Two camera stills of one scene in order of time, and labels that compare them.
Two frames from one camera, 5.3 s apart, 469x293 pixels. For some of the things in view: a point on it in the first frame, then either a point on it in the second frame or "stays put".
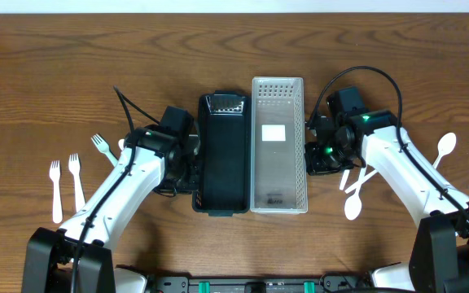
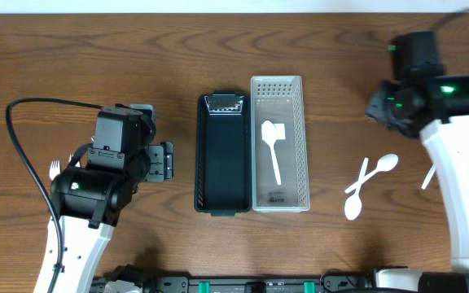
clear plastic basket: [278, 180] stays put
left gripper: [191, 163] → [159, 161]
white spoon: [345, 176] → [268, 133]
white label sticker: [273, 133] stays put
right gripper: [316, 159] → [381, 109]
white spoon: [353, 205] stays put
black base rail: [329, 283] stays put
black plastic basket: [224, 165] stays put
